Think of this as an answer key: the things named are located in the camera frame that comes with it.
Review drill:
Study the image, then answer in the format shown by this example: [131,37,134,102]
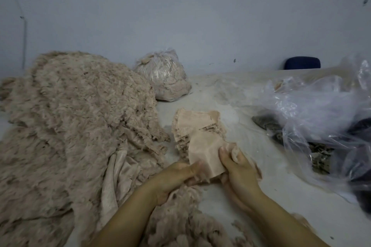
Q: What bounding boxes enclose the person's right hand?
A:
[218,142,264,210]

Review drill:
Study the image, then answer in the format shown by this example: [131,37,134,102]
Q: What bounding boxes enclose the person's left hand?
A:
[142,161,204,204]

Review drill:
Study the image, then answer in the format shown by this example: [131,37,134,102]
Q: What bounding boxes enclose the beige scrap strips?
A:
[95,145,256,247]

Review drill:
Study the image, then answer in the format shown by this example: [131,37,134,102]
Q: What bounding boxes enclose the stack of sorted beige pieces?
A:
[172,108,228,161]

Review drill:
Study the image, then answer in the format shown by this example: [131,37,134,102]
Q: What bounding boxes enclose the large pile beige fabric scraps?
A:
[0,51,172,247]

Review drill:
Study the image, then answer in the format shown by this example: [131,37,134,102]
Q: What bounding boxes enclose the person's right forearm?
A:
[243,192,331,247]

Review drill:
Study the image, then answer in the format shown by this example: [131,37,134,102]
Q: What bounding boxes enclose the beige fur pile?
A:
[276,79,292,93]

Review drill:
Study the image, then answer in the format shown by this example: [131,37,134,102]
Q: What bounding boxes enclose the large clear plastic bag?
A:
[255,56,371,213]

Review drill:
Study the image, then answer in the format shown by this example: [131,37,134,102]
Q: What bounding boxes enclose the clear bag of beige scraps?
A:
[133,47,192,103]

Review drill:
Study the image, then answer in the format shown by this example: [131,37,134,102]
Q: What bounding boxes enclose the blue chair back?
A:
[283,56,321,70]

